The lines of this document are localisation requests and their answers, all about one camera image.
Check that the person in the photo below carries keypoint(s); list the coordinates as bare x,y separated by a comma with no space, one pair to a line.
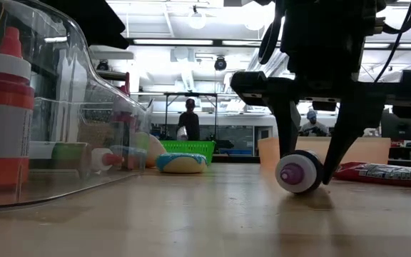
314,126
190,125

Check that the black hanging dome camera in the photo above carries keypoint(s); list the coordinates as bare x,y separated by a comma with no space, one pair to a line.
220,63

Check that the round white ceiling lamp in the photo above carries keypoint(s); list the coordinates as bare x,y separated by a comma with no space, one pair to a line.
196,19

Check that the purple food colouring bottle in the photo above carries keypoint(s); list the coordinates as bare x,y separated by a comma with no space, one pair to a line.
298,178

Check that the clear plastic bin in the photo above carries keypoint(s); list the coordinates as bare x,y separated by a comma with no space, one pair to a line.
48,189

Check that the green plastic basket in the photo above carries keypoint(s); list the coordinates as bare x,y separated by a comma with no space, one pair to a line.
191,147

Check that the orange translucent plastic bin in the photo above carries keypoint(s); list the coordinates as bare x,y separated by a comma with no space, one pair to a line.
362,150

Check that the green food colouring bottle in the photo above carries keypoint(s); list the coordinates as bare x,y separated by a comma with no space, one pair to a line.
68,155

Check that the black computer monitor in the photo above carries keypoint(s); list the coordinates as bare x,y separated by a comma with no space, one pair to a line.
400,130

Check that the black metal frame stand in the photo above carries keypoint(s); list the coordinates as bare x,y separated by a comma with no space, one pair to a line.
166,114

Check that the blue iced toy donut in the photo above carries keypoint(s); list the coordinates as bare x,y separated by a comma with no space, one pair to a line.
180,166

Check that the red snack bag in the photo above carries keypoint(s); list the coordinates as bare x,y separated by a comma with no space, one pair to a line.
387,175

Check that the orange food colouring bottle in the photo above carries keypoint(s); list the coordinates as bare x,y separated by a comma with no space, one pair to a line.
2,125

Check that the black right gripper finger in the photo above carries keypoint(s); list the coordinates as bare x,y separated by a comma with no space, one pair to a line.
355,125
288,125

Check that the black object on shelf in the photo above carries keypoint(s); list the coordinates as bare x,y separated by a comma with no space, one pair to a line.
102,65

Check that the black background robot device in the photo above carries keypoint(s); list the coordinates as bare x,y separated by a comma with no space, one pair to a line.
225,144

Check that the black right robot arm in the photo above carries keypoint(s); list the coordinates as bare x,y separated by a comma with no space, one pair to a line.
334,9

